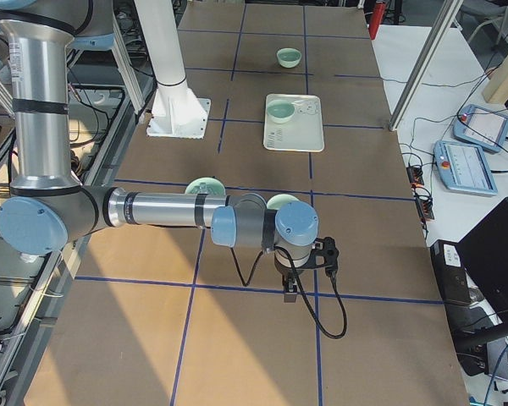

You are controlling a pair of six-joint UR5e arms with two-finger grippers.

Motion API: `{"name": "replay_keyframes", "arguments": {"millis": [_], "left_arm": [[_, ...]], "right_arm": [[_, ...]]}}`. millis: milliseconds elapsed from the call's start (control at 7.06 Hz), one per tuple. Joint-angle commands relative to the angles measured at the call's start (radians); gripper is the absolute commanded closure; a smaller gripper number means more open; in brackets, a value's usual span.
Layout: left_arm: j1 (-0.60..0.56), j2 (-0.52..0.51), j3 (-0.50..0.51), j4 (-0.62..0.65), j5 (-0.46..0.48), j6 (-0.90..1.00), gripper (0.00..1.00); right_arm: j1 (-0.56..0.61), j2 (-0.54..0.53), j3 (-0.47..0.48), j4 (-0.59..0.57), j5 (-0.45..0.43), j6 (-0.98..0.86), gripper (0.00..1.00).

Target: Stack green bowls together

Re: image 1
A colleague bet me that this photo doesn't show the green bowl with ice cubes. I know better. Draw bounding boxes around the green bowl with ice cubes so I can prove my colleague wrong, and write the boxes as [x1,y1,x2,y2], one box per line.
[185,177,226,196]

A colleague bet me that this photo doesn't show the black computer box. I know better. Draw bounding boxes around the black computer box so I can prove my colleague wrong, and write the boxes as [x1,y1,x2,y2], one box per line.
[430,239,472,306]

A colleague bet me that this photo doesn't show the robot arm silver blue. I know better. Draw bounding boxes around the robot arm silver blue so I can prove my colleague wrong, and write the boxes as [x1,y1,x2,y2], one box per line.
[0,1,319,300]

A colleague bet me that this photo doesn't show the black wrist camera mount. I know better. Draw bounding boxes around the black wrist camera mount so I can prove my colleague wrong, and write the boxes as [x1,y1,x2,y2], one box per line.
[312,237,340,277]

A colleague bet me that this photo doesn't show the red cylinder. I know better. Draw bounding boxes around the red cylinder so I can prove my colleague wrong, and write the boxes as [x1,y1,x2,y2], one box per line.
[368,1,386,41]

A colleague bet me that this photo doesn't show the black power strip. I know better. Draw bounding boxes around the black power strip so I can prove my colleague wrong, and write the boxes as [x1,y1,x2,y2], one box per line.
[406,165,434,222]

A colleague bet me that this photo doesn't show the near blue teach pendant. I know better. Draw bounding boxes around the near blue teach pendant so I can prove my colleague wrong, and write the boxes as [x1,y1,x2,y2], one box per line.
[433,140,498,196]

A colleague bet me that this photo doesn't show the aluminium frame post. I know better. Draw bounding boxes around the aluminium frame post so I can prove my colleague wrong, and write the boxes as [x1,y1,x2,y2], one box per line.
[389,0,463,131]

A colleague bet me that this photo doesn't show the far blue teach pendant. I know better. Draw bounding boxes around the far blue teach pendant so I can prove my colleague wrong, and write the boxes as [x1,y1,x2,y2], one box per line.
[453,104,508,153]

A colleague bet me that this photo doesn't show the green bowl on tray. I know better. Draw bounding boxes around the green bowl on tray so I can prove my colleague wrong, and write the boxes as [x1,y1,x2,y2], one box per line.
[266,99,295,124]

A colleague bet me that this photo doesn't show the blue teach pendant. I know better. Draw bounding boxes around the blue teach pendant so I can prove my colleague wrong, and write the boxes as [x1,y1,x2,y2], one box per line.
[453,104,508,153]
[433,140,498,196]

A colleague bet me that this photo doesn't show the cream bear tray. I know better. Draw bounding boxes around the cream bear tray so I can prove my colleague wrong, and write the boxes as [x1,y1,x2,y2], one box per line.
[262,93,325,152]

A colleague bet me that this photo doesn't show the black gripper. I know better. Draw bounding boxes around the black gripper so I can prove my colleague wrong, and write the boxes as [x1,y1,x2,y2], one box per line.
[274,248,316,304]

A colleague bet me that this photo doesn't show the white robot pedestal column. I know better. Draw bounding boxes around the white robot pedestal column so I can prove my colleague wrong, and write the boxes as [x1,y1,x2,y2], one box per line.
[135,0,211,139]

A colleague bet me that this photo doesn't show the black monitor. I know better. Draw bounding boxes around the black monitor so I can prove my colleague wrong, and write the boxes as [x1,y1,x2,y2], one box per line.
[457,197,508,321]

